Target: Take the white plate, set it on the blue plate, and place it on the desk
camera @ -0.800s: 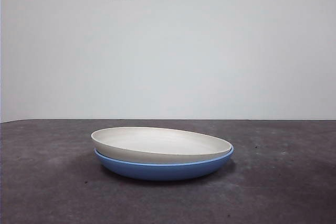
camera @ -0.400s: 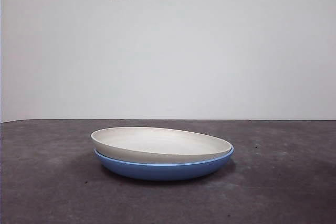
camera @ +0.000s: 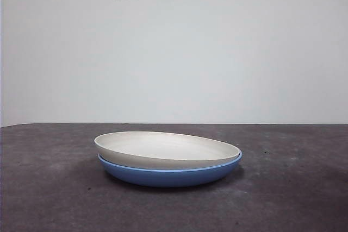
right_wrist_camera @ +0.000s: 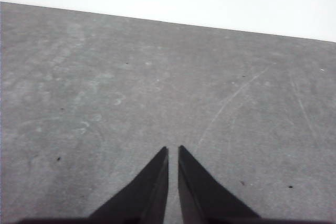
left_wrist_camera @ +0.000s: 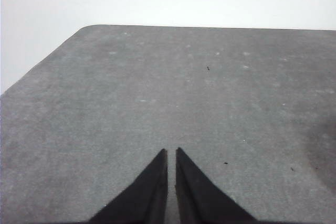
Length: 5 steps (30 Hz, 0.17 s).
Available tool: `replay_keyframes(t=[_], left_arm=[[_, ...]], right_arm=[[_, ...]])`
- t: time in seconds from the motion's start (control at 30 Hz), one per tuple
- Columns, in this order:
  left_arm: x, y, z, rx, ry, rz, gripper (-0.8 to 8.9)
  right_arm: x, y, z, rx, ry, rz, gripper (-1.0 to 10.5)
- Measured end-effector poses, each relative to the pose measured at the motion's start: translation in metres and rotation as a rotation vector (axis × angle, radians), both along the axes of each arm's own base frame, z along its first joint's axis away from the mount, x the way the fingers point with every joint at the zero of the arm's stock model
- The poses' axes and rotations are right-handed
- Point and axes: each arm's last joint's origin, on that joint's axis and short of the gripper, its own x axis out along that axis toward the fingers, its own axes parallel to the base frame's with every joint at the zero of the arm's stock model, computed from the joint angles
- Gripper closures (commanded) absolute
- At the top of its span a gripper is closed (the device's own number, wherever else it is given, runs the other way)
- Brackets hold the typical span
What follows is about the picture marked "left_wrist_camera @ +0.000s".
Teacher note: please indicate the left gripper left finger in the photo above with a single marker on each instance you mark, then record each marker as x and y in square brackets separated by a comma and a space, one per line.
[144, 197]

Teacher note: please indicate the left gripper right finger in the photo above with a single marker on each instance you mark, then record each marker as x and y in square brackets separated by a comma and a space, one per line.
[199, 197]

